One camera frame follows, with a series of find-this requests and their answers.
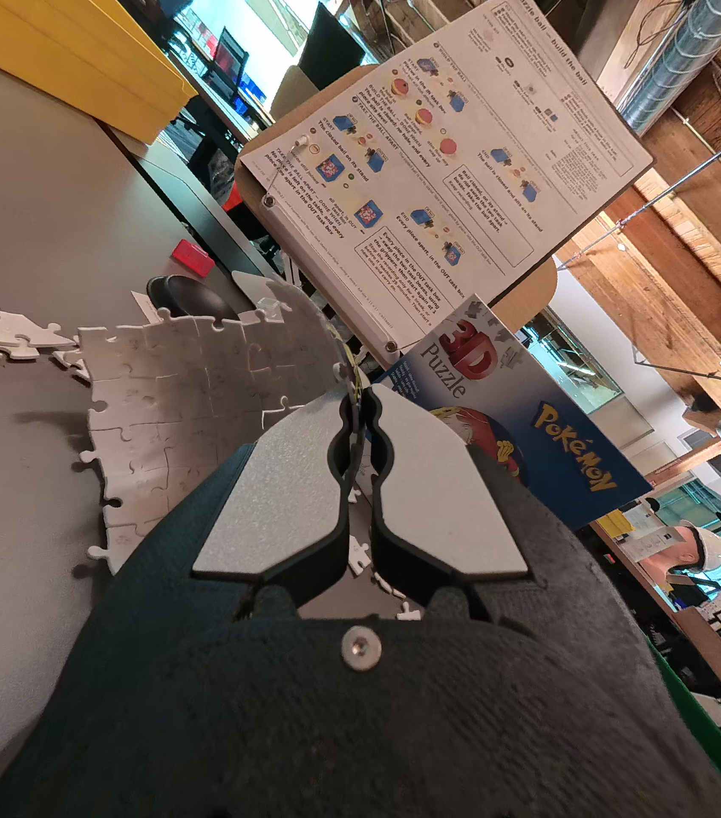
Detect blue storage bins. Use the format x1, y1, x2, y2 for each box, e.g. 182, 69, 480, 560
231, 69, 273, 124

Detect dark adjacent table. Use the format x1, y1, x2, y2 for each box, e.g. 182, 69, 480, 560
100, 120, 286, 283

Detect thin metal ceiling rod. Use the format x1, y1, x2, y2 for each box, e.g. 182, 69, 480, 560
554, 117, 721, 264

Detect brown cardboard panel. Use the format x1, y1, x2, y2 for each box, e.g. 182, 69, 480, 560
268, 63, 324, 120

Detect black hanging panel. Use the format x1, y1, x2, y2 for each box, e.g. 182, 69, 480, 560
298, 0, 369, 92

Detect yellow plastic bin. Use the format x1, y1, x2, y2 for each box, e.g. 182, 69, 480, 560
0, 0, 199, 146

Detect small yellow bin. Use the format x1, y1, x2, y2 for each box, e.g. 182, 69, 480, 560
592, 508, 636, 544

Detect silver ribbed ventilation duct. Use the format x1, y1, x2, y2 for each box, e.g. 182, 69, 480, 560
615, 0, 721, 136

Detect green plastic bin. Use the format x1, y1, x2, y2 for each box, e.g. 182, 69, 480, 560
643, 634, 721, 818

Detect black round ball stand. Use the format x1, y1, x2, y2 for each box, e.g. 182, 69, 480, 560
145, 274, 238, 322

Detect blue puzzle box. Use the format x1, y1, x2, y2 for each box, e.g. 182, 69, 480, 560
372, 293, 655, 533

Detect wooden board with instruction sheet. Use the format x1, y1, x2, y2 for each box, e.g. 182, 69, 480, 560
233, 0, 655, 357

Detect partly built puzzle ball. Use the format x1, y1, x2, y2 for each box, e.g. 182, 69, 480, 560
69, 281, 363, 576

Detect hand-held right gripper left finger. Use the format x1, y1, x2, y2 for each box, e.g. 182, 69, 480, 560
191, 390, 361, 584

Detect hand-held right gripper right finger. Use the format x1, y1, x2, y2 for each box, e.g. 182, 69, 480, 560
364, 383, 532, 587

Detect small red plastic clip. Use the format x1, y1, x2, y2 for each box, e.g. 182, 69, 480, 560
170, 238, 217, 277

